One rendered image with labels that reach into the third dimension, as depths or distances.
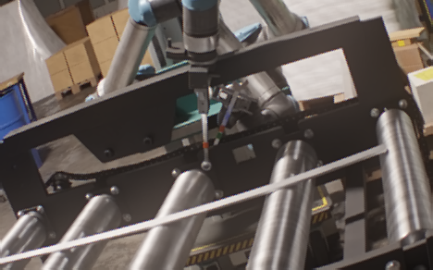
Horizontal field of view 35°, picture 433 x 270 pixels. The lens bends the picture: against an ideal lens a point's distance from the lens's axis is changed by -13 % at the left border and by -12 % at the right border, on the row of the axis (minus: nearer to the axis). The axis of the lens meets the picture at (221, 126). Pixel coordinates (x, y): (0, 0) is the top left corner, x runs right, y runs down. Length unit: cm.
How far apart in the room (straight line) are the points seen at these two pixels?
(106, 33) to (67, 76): 189
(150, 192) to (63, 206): 31
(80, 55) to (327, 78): 697
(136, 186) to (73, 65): 983
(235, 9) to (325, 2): 498
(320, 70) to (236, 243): 264
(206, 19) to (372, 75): 49
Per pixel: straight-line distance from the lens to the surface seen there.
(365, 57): 204
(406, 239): 129
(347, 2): 525
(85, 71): 1196
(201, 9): 185
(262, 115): 244
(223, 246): 310
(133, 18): 257
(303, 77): 559
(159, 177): 219
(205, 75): 191
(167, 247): 167
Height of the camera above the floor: 148
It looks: 14 degrees down
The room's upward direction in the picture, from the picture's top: 20 degrees counter-clockwise
